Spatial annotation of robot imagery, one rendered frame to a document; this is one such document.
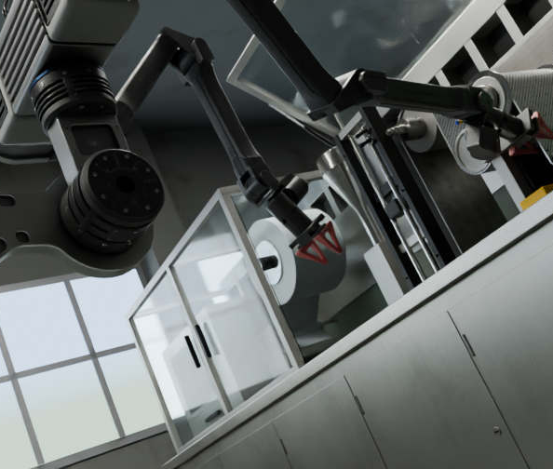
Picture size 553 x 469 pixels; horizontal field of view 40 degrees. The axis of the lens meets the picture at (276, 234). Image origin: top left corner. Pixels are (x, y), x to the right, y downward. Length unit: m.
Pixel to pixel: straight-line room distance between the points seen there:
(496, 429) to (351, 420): 0.55
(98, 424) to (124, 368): 0.40
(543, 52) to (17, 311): 3.43
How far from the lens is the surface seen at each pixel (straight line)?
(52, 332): 4.79
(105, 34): 1.32
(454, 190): 2.26
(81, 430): 4.64
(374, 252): 2.50
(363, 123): 2.15
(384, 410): 2.14
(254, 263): 2.56
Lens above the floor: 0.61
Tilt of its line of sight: 17 degrees up
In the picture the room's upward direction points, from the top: 25 degrees counter-clockwise
